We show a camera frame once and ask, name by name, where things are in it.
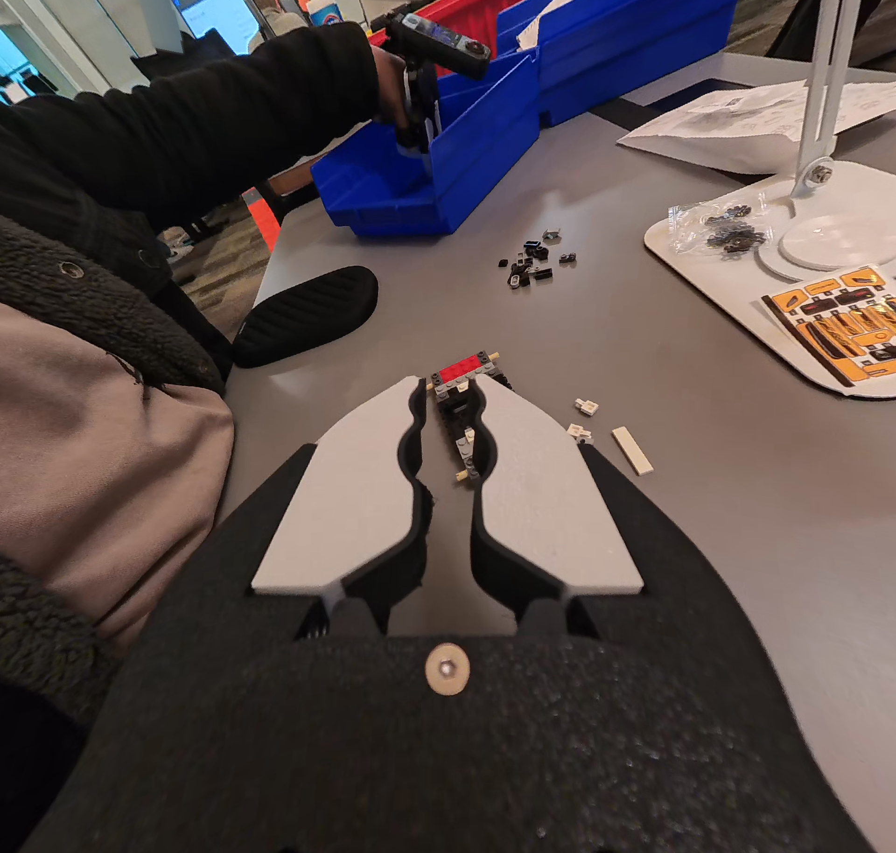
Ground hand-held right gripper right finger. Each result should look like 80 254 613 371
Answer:
470 374 645 636

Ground white printed paper bag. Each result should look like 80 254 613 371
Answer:
616 79 896 176

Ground grey desk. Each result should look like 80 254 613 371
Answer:
217 51 896 853

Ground clear bag of black gears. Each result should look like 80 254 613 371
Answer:
666 201 772 258

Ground brick car chassis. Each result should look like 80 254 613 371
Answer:
424 350 517 488

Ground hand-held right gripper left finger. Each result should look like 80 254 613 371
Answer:
251 376 435 636

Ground white book stand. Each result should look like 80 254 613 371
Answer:
643 0 896 400

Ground small brick pieces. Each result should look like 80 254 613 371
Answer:
497 227 579 292

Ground person's left hand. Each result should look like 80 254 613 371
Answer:
371 47 410 127

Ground lit computer screen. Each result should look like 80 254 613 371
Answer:
170 0 274 57

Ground person's left forearm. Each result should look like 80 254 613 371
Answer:
0 22 393 234

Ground black chair armrest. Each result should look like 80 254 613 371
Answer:
232 265 379 370

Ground person's clothed torso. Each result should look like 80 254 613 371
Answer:
0 216 235 853

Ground orange sticker sheet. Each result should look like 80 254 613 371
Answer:
761 265 896 390

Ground white long flat tile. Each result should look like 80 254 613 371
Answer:
610 425 655 477

